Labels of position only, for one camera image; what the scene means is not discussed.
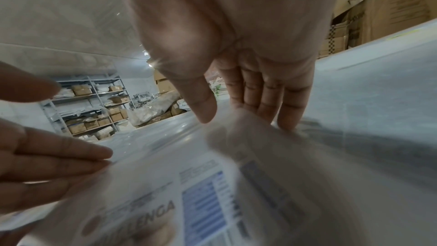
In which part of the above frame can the person's right hand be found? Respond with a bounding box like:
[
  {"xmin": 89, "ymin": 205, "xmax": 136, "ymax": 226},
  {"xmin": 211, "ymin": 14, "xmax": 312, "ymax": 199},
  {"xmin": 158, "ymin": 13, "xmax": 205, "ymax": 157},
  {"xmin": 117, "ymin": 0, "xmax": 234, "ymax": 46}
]
[{"xmin": 116, "ymin": 0, "xmax": 344, "ymax": 132}]

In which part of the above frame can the person's left hand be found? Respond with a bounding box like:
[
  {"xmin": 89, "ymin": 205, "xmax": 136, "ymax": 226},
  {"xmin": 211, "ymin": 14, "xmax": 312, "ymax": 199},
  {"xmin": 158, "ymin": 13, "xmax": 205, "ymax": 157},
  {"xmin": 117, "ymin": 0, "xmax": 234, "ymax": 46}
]
[{"xmin": 0, "ymin": 61, "xmax": 114, "ymax": 216}]

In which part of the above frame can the stack of clear bags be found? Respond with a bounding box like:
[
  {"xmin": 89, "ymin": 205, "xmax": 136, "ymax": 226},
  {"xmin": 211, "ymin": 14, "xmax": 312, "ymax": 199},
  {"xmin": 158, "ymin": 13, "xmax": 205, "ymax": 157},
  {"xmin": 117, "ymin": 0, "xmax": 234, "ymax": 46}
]
[{"xmin": 0, "ymin": 108, "xmax": 437, "ymax": 246}]

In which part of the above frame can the grey metal shelf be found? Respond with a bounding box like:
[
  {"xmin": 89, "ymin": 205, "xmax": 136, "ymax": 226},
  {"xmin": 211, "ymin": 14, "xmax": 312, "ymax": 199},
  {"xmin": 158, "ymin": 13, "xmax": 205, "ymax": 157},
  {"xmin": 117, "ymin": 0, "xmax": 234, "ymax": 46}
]
[{"xmin": 39, "ymin": 75, "xmax": 133, "ymax": 142}]

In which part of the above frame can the cardboard box with checker pattern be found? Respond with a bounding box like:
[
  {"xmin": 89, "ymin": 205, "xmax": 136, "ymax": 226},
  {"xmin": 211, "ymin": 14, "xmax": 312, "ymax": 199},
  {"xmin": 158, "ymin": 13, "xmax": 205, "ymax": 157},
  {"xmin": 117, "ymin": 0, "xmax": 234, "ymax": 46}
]
[{"xmin": 317, "ymin": 22, "xmax": 352, "ymax": 59}]

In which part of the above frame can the heap of tilted cardboard boxes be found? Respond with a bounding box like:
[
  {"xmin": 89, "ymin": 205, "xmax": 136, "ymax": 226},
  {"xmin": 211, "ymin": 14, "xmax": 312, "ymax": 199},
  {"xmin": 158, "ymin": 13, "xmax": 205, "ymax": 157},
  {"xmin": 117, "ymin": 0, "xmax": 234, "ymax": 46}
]
[{"xmin": 153, "ymin": 69, "xmax": 179, "ymax": 95}]

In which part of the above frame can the large brown cardboard box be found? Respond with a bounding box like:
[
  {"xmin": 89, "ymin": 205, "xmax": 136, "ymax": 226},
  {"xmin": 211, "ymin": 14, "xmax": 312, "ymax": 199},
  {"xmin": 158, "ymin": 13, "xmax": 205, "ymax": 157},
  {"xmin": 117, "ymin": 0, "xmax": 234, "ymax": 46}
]
[{"xmin": 344, "ymin": 0, "xmax": 437, "ymax": 48}]

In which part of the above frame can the grey table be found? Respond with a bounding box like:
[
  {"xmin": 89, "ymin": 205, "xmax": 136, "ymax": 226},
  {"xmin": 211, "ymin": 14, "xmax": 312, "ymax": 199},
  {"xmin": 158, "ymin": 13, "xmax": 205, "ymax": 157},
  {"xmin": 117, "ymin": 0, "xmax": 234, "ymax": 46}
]
[{"xmin": 99, "ymin": 19, "xmax": 437, "ymax": 164}]

